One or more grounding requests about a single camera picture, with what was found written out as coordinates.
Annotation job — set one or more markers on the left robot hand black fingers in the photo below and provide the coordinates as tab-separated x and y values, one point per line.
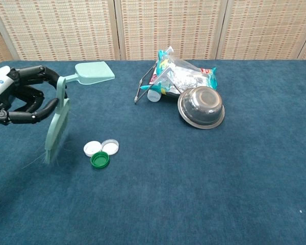
2	81

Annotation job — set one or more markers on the small green brush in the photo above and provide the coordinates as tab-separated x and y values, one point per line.
56	122

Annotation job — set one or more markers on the green bottle cap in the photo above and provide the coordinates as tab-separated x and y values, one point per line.
100	160

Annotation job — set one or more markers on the translucent white bottle cap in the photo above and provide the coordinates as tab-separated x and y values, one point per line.
110	147

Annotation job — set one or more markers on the mint green dustpan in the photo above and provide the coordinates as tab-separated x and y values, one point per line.
94	72

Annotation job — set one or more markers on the teal snack bag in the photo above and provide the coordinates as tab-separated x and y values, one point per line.
186	76

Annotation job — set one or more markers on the stainless steel bowl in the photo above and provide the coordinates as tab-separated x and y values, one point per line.
201	107

